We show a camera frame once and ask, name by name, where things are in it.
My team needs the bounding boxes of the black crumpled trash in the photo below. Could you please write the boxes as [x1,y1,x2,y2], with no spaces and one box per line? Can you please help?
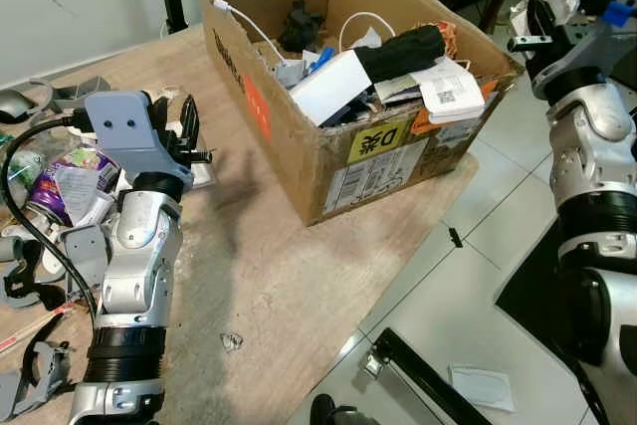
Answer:
[277,0,326,55]

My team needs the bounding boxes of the white printed paper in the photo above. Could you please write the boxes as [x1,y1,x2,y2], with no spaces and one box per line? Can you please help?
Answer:
[189,158,218,190]

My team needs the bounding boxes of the orange snack bag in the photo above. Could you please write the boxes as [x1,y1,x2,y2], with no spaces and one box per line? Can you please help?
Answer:
[435,20,463,60]

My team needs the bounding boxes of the white packet with QR label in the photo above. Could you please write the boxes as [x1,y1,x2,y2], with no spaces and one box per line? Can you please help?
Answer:
[416,57,488,126]

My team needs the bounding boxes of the brown cardboard box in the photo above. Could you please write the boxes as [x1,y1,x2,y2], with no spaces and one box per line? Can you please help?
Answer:
[193,0,526,228]

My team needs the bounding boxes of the purple snack bag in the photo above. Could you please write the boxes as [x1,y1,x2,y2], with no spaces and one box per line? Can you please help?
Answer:
[22,144,124,231]

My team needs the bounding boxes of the black cloth roll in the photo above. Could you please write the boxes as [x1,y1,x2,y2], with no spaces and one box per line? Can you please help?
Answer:
[353,23,450,85]

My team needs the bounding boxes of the grey rounded plastic part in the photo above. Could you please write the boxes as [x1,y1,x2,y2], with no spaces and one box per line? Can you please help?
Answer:
[0,87,57,129]

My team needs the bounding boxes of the white flat carton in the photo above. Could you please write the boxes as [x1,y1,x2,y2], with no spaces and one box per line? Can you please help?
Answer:
[288,49,373,128]

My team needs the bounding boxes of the small blue plastic piece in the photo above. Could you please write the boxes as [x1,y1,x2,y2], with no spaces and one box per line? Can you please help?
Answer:
[307,45,336,75]

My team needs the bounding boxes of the small crumpled clear wrapper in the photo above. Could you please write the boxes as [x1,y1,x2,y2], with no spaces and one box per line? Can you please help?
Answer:
[220,331,245,353]

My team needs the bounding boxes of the grey and black plastic part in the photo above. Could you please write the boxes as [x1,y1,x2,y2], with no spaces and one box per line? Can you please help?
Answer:
[0,337,75,423]

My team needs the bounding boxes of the black robot foot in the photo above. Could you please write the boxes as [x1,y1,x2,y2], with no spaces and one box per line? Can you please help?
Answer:
[308,393,383,425]

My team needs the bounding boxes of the black metal bar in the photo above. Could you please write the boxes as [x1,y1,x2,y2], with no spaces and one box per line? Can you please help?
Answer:
[362,326,491,425]

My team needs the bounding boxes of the white paper sheet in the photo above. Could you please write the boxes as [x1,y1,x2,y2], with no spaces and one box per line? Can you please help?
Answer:
[447,364,518,414]

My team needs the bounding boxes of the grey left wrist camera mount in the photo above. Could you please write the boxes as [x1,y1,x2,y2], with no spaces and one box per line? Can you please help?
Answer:
[84,90,196,185]

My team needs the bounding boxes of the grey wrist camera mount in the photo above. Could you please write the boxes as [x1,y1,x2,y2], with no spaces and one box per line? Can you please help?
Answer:
[84,90,196,185]
[553,0,637,76]

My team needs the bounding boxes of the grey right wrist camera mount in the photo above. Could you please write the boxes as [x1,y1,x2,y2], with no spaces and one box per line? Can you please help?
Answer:
[553,0,637,76]

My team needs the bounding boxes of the blue cable clip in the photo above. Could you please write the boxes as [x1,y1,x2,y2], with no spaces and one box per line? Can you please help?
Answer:
[599,0,637,30]

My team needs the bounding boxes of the white charging cable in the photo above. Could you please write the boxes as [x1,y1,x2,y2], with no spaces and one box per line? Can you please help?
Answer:
[211,0,292,64]

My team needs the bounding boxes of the white looped cable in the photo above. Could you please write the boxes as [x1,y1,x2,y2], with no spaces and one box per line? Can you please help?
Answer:
[337,11,398,54]

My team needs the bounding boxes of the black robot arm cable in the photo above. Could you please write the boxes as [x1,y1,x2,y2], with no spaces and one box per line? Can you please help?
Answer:
[0,114,103,331]

